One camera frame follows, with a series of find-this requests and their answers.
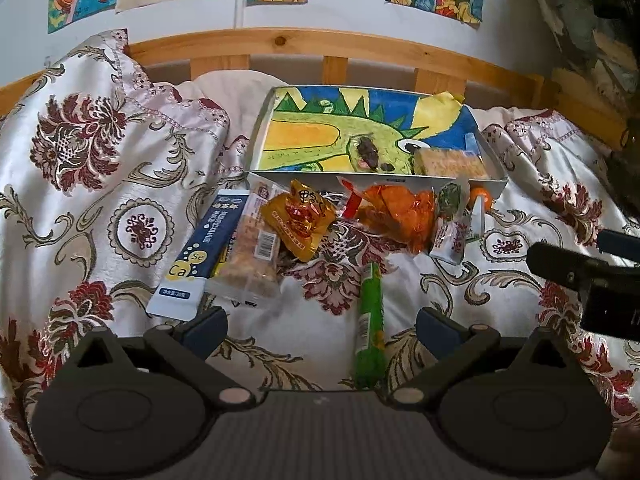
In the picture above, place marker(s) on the white cardboard box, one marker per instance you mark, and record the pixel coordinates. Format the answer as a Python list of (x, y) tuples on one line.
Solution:
[(257, 160)]

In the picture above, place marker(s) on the colourful dinosaur drawing paper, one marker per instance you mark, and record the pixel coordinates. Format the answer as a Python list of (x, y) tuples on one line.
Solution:
[(305, 135)]

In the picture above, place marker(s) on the small orange ball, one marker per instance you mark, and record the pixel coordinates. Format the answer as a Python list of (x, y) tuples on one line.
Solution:
[(482, 198)]

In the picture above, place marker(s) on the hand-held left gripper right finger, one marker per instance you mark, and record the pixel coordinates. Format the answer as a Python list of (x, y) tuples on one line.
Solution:
[(436, 328)]

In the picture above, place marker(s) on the wooden side furniture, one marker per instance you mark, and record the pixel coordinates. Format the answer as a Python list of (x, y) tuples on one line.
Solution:
[(585, 101)]

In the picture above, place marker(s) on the beige cracker packet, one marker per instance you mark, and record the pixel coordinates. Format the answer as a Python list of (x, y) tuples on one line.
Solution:
[(450, 164)]

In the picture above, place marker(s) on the small red sachet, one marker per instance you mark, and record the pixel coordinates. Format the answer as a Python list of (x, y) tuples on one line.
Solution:
[(352, 201)]

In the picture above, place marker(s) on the navy blue powder sachet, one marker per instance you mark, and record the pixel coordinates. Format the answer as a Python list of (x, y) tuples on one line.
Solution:
[(210, 230)]

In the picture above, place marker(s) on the floral satin blanket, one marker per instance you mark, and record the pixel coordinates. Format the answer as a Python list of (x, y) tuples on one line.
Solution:
[(100, 185)]

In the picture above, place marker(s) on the orange chips packet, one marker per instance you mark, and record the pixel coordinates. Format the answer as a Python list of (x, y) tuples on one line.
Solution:
[(400, 215)]

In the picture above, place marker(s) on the green sausage stick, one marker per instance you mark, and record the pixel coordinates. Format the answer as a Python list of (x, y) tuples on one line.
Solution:
[(369, 320)]

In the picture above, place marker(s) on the dark patterned cloth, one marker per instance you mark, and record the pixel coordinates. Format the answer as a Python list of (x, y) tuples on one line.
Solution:
[(590, 20)]

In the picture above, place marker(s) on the clear biscuit packet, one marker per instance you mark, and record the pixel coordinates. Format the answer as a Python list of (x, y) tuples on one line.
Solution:
[(250, 260)]

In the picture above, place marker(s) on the yellow foil snack packet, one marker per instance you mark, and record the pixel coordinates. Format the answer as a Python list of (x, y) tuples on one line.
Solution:
[(295, 220)]

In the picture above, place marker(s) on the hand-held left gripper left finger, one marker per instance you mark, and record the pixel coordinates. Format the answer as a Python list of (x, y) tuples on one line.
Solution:
[(202, 328)]

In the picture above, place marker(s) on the green candy packet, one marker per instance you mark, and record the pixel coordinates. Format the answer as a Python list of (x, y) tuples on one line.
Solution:
[(450, 200)]

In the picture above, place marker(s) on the wooden bed headboard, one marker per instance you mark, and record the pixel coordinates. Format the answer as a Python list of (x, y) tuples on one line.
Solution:
[(280, 42)]

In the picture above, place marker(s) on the brown dried snack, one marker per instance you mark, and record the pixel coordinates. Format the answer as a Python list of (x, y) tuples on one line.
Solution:
[(367, 152)]

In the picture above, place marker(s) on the white red snack packet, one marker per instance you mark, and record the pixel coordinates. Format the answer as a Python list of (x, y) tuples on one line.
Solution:
[(450, 242)]

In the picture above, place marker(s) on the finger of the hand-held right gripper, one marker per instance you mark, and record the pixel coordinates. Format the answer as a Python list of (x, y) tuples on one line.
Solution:
[(555, 261), (617, 241)]

